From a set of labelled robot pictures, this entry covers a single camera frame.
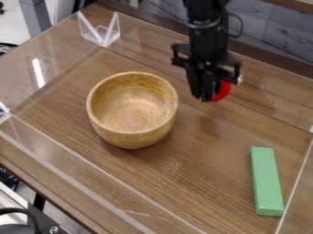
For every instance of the clear acrylic tray walls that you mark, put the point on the clear acrylic tray walls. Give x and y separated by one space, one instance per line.
187 185

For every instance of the light wooden bowl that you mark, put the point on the light wooden bowl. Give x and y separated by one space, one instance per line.
133 109

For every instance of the clear acrylic corner bracket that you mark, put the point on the clear acrylic corner bracket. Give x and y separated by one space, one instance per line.
104 36

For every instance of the red plush fruit green leaf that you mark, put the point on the red plush fruit green leaf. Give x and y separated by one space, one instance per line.
223 90

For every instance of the grey post in background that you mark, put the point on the grey post in background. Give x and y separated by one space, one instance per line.
37 16

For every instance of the green rectangular block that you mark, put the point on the green rectangular block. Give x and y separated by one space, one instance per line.
267 186

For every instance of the black clamp under table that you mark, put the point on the black clamp under table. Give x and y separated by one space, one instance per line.
23 217

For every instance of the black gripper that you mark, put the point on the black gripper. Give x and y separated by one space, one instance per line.
203 71

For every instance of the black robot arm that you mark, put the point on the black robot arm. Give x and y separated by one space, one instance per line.
208 24

